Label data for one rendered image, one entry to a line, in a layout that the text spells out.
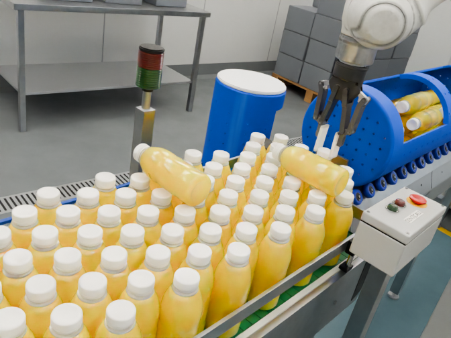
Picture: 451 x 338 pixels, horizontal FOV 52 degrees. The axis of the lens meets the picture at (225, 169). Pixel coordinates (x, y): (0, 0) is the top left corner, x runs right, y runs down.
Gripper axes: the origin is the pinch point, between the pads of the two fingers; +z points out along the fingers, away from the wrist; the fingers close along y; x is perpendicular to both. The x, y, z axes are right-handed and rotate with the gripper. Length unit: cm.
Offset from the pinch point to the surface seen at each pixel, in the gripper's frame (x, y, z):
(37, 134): -47, 246, 112
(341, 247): 14.7, -17.7, 15.0
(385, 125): -14.4, -6.9, -4.9
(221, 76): -33, 68, 9
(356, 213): -3.4, -11.5, 16.0
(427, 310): -122, -21, 112
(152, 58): 28.2, 36.4, -11.9
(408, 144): -24.6, -10.9, 1.0
